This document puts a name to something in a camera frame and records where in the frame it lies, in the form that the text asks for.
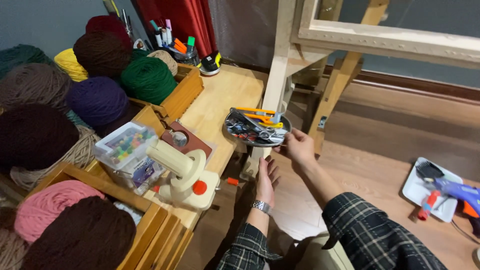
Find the clear plastic bead box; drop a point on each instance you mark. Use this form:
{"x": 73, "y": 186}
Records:
{"x": 127, "y": 157}

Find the metal frame bracket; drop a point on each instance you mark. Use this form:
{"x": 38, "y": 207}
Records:
{"x": 322, "y": 122}

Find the grey shiny fabric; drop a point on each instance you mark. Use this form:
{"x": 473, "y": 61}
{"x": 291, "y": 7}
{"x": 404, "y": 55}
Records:
{"x": 243, "y": 30}

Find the person's left fingers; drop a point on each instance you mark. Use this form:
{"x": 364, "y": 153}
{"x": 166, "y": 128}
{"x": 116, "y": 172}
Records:
{"x": 270, "y": 170}

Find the wooden tufting frame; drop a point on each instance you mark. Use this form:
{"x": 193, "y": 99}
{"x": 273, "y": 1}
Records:
{"x": 285, "y": 56}

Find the orange clamp knob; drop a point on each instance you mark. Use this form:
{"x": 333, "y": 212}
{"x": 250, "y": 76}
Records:
{"x": 233, "y": 181}

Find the person's beige trousers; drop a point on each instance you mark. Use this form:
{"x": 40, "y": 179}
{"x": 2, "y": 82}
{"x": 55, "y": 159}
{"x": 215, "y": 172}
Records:
{"x": 322, "y": 255}

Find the round metal tray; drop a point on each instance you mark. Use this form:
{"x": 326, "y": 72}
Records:
{"x": 247, "y": 139}

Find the silver scissors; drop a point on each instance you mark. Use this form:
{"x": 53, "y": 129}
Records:
{"x": 270, "y": 135}

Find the orange thread snips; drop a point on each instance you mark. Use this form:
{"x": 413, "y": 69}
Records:
{"x": 260, "y": 118}

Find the orange craft knife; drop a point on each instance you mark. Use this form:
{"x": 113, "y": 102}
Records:
{"x": 255, "y": 110}

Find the red curtain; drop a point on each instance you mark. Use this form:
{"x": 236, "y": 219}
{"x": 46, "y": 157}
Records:
{"x": 180, "y": 22}

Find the blue glue gun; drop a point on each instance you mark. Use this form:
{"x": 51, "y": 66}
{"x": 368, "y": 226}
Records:
{"x": 459, "y": 191}

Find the person's left hand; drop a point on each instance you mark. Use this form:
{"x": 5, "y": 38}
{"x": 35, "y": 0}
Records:
{"x": 265, "y": 183}

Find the silver wristwatch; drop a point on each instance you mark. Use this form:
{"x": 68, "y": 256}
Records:
{"x": 261, "y": 206}

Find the glass jar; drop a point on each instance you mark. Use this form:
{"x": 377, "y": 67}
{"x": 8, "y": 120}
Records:
{"x": 187, "y": 57}

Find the pile of colourful yarn balls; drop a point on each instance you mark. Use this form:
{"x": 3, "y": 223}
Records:
{"x": 97, "y": 101}

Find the bunch of coloured markers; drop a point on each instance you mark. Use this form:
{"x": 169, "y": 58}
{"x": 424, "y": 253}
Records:
{"x": 168, "y": 35}

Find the small wooden crate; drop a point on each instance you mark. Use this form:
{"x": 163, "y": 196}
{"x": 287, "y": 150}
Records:
{"x": 185, "y": 90}

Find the person's right hand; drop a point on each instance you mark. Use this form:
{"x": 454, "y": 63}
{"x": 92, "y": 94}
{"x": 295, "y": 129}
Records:
{"x": 302, "y": 150}

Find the cream yarn winder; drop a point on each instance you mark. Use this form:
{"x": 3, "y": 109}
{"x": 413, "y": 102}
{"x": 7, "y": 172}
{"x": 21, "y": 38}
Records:
{"x": 187, "y": 176}

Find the black brush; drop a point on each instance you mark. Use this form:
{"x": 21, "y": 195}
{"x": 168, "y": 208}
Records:
{"x": 429, "y": 170}

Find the black yellow tape measure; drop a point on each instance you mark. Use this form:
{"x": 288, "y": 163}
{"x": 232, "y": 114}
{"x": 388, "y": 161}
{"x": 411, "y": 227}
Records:
{"x": 210, "y": 62}

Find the large wooden crate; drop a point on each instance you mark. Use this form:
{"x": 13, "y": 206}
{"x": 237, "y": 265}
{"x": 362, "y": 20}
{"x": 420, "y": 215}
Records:
{"x": 157, "y": 225}

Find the brown leather magnifier sleeve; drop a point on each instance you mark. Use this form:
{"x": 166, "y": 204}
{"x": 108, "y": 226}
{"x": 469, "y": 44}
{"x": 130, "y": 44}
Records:
{"x": 193, "y": 140}

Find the metal rod tool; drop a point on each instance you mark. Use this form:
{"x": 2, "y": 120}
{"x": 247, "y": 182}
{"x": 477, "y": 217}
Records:
{"x": 127, "y": 24}

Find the white plastic tray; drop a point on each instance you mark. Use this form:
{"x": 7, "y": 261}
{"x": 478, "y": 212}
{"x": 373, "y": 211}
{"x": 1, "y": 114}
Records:
{"x": 414, "y": 189}

